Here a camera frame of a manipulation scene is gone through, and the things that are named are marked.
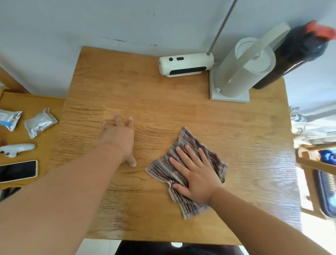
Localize person's left hand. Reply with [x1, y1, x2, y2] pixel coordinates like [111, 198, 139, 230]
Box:
[102, 114, 137, 168]

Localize person's right hand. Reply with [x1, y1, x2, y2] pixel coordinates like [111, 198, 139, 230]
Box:
[169, 144, 224, 206]

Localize striped cleaning cloth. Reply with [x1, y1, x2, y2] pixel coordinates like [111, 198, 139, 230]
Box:
[145, 127, 228, 221]

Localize silver foil packet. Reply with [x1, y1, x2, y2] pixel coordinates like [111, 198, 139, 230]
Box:
[24, 108, 58, 139]

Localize blue white wipes packet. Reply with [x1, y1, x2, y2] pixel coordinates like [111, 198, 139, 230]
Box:
[0, 109, 23, 132]

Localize person's left forearm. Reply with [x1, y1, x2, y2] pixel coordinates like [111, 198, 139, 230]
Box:
[0, 143, 125, 255]

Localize person's right forearm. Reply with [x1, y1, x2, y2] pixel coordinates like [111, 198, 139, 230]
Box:
[209, 186, 336, 255]

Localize wooden rattan chair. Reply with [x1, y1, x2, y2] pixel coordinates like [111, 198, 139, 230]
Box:
[0, 66, 66, 191]

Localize black shorts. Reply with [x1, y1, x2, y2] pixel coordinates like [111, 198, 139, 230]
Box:
[114, 240, 248, 255]

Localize white controller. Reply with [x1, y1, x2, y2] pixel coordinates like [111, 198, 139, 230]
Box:
[0, 143, 36, 158]

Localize smartphone with cream case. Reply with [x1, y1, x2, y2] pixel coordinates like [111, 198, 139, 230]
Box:
[0, 159, 39, 184]

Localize white cylinder appliance square base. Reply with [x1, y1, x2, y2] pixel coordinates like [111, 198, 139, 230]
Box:
[209, 22, 291, 103]

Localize plain wooden chair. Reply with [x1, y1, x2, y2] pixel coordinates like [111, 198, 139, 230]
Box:
[295, 143, 336, 220]

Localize black ridged tray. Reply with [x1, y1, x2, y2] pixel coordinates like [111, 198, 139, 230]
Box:
[314, 169, 336, 219]

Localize blue item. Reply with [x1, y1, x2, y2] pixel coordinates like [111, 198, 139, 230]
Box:
[319, 149, 336, 166]

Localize black bottle orange cap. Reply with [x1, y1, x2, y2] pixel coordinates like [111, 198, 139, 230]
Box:
[251, 20, 336, 90]

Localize black braided ropes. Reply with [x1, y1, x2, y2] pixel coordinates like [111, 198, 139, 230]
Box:
[0, 186, 21, 203]

